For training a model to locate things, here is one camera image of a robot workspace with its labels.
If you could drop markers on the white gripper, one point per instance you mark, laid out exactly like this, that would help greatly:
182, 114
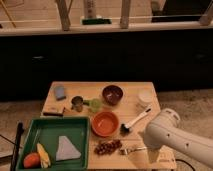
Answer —
153, 155

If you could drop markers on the silver fork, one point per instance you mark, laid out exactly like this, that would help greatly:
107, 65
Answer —
127, 151

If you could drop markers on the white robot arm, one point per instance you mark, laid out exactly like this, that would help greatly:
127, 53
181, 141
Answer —
163, 130

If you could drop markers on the orange bowl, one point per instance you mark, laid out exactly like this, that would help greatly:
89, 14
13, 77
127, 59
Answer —
105, 124

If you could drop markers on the purple bowl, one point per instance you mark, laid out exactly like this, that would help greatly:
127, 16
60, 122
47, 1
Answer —
112, 94

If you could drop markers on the bunch of brown grapes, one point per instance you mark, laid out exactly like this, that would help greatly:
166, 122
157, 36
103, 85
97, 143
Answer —
107, 147

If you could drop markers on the white cup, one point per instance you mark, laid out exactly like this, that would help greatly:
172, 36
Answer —
144, 98

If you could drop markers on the green measuring cup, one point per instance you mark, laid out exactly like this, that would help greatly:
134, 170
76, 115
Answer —
94, 104

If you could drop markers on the grey cloth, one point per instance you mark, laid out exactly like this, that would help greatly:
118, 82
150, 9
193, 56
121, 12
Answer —
66, 150

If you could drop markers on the green plastic tray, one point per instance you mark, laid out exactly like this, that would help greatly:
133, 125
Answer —
47, 131

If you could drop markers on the metal cup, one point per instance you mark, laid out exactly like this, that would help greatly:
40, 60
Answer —
77, 103

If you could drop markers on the brown wooden block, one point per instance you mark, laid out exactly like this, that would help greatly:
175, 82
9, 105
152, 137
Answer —
54, 111

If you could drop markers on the yellow corn cob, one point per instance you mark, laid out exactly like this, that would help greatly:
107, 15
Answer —
44, 157

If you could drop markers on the orange tomato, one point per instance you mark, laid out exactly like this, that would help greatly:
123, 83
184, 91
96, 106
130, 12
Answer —
32, 160

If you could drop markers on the black pole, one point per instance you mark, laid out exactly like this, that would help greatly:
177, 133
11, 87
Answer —
16, 148

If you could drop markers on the green box on shelf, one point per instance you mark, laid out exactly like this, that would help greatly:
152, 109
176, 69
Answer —
96, 21

